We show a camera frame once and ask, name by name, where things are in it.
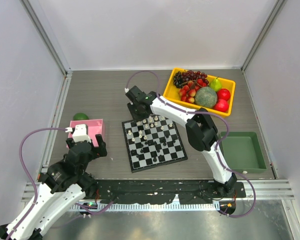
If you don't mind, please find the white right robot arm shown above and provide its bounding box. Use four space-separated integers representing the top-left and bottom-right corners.
124 86 237 197

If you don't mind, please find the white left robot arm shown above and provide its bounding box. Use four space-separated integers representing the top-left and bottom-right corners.
0 134 107 240

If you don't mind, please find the black white chess board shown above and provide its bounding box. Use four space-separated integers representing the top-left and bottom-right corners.
121 115 188 173

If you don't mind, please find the pink plastic box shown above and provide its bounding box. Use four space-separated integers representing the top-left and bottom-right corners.
69 119 106 147

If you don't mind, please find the green lime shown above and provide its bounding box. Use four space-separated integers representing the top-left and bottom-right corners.
73 112 90 121

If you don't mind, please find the yellow plastic fruit tray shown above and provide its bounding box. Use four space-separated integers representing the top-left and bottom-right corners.
163 68 236 117

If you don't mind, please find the dark grape bunch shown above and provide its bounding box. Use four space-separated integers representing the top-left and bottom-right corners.
172 70 209 89

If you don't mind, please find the green netted melon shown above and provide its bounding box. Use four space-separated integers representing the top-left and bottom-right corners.
194 86 218 109

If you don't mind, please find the green pear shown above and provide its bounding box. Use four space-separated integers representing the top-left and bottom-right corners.
209 77 222 92

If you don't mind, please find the red apple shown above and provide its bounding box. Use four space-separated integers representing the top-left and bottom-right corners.
217 88 231 101
213 99 229 113

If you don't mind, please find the green plastic tray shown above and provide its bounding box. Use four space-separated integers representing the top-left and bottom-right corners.
220 131 267 174

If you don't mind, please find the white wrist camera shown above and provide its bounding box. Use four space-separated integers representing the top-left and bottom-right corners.
65 124 92 143

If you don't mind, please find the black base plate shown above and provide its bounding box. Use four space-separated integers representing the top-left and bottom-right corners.
85 180 246 205

